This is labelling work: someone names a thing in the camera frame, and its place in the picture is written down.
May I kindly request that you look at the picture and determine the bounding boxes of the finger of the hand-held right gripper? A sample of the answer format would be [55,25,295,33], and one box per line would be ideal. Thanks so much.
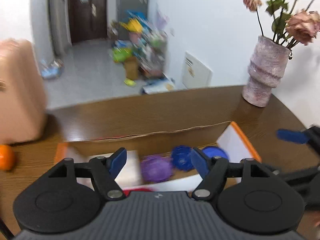
[276,125,320,153]

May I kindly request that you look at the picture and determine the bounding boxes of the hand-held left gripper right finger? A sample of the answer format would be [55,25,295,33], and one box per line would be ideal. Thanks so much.
[190,147,293,202]

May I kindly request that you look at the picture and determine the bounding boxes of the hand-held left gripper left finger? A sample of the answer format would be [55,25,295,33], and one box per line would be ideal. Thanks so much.
[19,147,128,202]

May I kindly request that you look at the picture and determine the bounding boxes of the blue spiky ball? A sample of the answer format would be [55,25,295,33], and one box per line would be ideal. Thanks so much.
[171,145,196,172]

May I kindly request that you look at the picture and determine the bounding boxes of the blue round container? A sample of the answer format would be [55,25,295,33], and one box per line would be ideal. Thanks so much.
[201,146,229,162]

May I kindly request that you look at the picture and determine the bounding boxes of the red white lint brush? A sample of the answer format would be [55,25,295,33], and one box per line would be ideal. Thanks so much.
[122,187,153,193]

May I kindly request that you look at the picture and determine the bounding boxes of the purple spiky ball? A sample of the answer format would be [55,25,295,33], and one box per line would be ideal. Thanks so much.
[140,155,174,183]

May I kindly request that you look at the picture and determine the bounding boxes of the red cardboard box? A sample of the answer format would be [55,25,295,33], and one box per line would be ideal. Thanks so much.
[55,121,262,193]

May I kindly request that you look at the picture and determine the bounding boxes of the pink ceramic vase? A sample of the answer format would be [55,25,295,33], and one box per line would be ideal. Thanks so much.
[242,35,292,108]

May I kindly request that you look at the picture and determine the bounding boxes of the paper sheets on floor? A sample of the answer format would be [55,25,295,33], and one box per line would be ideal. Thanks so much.
[142,79,176,95]

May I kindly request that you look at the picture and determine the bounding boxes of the small brown cardboard box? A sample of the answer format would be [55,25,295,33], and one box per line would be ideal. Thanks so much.
[124,57,139,80]

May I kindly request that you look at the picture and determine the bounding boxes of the green plastic toy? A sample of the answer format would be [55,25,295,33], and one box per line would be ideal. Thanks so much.
[112,48,132,63]

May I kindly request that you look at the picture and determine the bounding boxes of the orange fruit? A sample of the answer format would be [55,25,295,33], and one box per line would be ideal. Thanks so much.
[0,144,16,171]

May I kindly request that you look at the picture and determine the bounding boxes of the dried pink roses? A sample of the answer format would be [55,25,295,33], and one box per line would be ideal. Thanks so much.
[244,0,320,51]

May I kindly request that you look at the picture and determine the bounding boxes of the blue packet on floor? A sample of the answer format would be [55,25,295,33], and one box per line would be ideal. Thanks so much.
[40,59,64,80]

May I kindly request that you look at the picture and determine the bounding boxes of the pile of colourful toys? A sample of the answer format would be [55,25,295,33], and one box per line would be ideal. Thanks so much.
[136,27,168,78]

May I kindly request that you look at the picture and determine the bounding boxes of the pink suitcase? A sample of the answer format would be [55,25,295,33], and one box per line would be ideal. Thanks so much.
[0,39,49,144]

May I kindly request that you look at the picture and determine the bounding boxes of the yellow watering can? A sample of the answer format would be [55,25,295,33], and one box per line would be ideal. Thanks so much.
[120,19,143,33]

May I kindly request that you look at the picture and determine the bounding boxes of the dark brown door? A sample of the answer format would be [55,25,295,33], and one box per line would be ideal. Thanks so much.
[67,0,108,46]

